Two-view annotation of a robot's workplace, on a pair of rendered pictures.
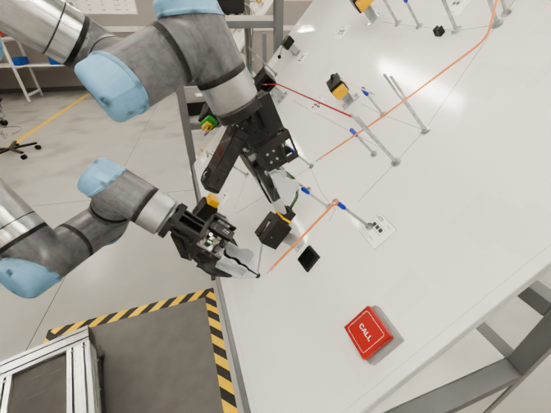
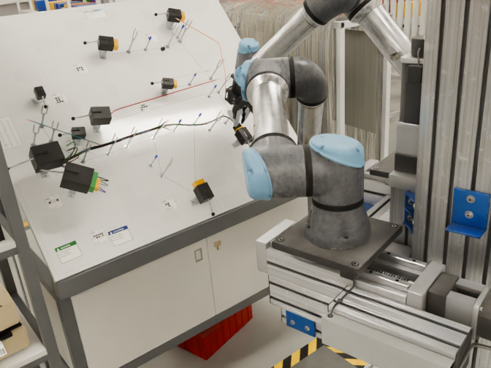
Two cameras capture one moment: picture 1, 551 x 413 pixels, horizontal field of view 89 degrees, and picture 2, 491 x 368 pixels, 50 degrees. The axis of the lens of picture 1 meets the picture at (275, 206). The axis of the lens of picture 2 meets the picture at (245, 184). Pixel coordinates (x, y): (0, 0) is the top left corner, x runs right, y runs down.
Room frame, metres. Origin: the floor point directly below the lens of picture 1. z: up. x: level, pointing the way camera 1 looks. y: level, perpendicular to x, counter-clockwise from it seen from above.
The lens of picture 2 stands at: (1.06, 1.93, 1.77)
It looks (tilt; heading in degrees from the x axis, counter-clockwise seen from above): 24 degrees down; 252
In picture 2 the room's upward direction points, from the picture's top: 5 degrees counter-clockwise
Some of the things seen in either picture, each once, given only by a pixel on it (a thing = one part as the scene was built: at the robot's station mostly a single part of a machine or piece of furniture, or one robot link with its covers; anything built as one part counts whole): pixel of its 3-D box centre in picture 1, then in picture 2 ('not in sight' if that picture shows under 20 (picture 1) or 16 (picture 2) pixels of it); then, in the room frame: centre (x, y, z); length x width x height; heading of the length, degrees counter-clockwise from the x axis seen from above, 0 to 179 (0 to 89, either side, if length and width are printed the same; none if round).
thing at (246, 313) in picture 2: not in sight; (208, 317); (0.63, -0.25, 0.07); 0.39 x 0.29 x 0.14; 34
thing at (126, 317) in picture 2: not in sight; (150, 304); (0.94, 0.25, 0.60); 0.55 x 0.02 x 0.39; 19
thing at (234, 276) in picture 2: not in sight; (262, 249); (0.42, 0.08, 0.60); 0.55 x 0.03 x 0.39; 19
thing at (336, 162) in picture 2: not in sight; (334, 166); (0.55, 0.97, 1.33); 0.13 x 0.12 x 0.14; 160
